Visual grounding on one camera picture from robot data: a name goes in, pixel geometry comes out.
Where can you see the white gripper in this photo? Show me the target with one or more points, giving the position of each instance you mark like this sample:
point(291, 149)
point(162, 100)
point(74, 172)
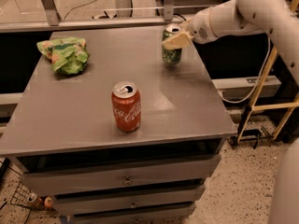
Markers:
point(199, 28)

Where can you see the green soda can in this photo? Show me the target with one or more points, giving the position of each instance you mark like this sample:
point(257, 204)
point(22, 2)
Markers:
point(171, 56)

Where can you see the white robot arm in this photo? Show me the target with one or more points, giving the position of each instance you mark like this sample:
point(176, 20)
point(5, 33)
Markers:
point(285, 202)

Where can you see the red coke can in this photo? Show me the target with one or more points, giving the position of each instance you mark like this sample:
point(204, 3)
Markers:
point(126, 106)

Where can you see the can in basket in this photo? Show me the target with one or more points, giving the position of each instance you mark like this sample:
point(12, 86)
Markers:
point(34, 200)

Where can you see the grey metal railing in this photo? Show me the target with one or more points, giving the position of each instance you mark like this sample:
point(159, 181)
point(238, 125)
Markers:
point(93, 22)

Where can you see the green chip bag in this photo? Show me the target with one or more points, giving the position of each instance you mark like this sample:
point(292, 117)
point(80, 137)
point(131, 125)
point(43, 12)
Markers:
point(68, 55)

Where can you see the grey drawer cabinet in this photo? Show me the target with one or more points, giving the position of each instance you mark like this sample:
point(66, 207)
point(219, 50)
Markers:
point(128, 140)

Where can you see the bottom grey drawer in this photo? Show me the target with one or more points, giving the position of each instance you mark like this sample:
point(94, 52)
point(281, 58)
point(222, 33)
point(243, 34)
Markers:
point(135, 216)

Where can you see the grey drawer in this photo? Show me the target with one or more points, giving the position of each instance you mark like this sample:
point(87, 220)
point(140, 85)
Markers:
point(121, 175)
point(135, 216)
point(129, 200)

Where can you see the top grey drawer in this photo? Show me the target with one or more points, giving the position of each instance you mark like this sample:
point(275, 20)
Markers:
point(121, 175)

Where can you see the middle grey drawer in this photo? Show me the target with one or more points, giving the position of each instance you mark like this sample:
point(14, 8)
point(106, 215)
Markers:
point(129, 200)

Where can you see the wire basket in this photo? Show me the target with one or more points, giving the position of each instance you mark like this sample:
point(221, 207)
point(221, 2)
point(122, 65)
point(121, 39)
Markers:
point(20, 196)

